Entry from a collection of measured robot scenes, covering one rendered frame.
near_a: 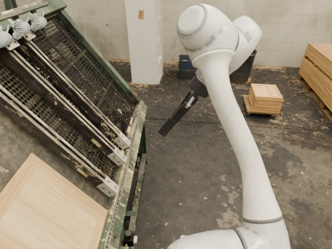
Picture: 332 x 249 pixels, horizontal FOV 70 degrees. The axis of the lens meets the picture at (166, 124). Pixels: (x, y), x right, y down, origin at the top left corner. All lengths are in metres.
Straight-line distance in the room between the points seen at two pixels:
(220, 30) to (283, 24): 5.83
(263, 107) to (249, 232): 3.56
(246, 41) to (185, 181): 2.38
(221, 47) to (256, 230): 0.45
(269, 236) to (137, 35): 4.49
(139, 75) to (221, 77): 4.60
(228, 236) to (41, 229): 0.89
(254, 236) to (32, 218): 0.95
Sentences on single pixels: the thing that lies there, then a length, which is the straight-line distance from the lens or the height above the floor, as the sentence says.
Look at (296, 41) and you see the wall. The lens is 6.58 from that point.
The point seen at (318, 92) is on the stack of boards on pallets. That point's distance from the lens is 5.16.
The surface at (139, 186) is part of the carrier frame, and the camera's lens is 2.64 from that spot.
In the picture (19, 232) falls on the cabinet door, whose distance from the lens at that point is 1.25.
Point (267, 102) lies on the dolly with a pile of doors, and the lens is 4.11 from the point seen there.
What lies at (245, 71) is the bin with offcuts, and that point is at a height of 0.28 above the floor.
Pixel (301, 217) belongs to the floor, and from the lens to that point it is 2.96.
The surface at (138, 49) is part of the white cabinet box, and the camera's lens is 4.95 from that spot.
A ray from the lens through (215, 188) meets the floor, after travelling 2.89.
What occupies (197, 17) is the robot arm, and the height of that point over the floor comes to 2.06.
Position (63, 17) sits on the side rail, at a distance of 2.47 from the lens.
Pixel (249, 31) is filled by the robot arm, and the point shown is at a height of 2.00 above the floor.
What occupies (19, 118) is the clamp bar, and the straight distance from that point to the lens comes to 1.44.
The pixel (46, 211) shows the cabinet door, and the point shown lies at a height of 1.17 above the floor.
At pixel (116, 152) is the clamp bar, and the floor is 1.01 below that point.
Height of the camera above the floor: 2.15
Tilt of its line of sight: 34 degrees down
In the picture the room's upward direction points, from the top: straight up
